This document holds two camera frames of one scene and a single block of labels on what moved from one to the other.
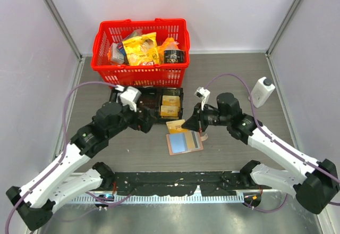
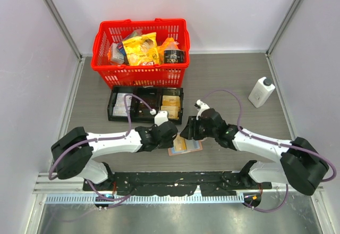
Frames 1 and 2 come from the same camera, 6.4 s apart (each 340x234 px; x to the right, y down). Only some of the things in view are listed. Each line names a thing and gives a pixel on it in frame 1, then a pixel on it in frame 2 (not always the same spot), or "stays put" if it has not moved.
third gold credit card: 193,140 stays put
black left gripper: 144,124 to 169,143
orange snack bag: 169,44 stays put
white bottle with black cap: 262,89 stays put
